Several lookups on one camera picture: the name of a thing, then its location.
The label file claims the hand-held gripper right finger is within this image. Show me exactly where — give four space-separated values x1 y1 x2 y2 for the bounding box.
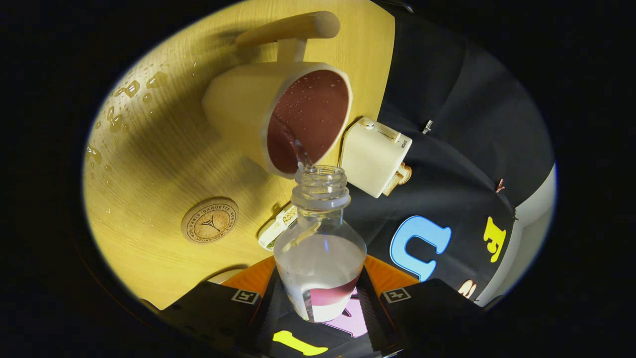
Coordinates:
358 254 482 356

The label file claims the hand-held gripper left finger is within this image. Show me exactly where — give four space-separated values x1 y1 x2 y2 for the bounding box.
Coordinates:
159 255 285 356

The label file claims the clear juice bottle red label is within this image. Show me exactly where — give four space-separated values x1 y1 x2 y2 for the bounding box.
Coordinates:
273 166 368 324

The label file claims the round cork coaster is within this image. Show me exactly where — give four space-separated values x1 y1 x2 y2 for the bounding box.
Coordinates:
181 197 239 245

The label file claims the beige cup wooden handle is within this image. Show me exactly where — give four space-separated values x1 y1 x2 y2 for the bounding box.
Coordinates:
201 11 353 179

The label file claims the white divided grain dish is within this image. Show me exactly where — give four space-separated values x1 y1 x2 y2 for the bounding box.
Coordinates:
258 203 299 252

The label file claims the cream toaster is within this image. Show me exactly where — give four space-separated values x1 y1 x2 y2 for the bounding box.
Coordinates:
340 117 413 199

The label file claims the black backdrop cloth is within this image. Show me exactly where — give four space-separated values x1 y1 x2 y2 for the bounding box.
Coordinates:
268 5 555 358

